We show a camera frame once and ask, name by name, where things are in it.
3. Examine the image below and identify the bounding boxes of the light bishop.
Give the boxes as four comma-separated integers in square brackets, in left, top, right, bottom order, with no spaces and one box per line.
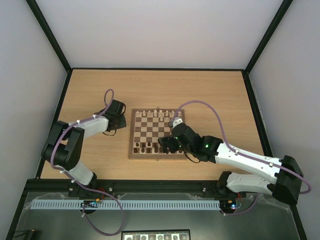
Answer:
[170,110,175,118]

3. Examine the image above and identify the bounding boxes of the dark chess pieces front row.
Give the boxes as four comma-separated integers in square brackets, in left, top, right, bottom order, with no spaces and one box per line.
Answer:
[133,147,184,154]

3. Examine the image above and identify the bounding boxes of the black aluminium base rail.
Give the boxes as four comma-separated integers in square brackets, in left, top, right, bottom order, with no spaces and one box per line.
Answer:
[26,178,291,198]

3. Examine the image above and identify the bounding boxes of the light king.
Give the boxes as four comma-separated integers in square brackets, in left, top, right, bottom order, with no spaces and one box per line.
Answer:
[153,109,159,118]

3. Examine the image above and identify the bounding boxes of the purple cable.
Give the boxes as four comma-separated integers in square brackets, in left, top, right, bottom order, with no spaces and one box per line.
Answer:
[49,89,126,236]
[172,100,313,217]

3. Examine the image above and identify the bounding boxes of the controller board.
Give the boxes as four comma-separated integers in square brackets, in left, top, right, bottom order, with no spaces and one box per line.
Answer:
[221,198,243,210]
[79,198,103,208]

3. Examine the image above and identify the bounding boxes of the light blue cable duct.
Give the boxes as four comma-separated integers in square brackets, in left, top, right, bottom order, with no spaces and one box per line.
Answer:
[30,199,221,211]

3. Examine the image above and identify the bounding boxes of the printed reference sheet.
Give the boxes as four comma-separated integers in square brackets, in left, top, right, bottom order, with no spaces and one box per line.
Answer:
[121,229,191,240]

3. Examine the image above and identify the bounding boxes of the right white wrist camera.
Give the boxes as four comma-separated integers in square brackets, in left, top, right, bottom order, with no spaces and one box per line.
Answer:
[168,117,183,129]

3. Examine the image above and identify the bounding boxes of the light pawns second row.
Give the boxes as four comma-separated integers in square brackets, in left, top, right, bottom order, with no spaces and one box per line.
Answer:
[159,117,171,123]

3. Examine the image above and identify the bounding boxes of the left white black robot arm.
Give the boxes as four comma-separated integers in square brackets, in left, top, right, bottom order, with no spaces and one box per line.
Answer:
[41,100,127,189]

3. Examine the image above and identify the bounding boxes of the wooden chess board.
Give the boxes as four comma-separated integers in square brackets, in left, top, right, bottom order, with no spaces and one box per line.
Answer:
[128,107,186,160]

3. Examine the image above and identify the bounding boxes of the dark chess pieces row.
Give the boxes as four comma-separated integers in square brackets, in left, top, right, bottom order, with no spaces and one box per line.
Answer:
[133,147,184,154]
[134,141,158,148]

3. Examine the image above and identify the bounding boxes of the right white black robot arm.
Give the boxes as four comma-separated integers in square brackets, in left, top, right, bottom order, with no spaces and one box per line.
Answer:
[158,119,303,205]

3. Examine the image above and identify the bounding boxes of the left controller board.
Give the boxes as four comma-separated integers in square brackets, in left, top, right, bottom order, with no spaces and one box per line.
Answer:
[79,198,103,208]

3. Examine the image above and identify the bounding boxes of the right controller board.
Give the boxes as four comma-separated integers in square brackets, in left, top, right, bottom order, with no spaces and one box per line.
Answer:
[221,198,243,210]

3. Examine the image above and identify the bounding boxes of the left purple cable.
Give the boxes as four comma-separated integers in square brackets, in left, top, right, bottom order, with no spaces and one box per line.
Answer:
[49,89,126,236]

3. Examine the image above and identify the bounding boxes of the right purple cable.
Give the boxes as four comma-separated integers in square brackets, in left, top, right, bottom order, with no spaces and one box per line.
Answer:
[172,100,313,217]

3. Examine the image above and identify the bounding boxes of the dark chess pieces back row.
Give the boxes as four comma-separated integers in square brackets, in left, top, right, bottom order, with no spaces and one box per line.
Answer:
[134,141,158,148]

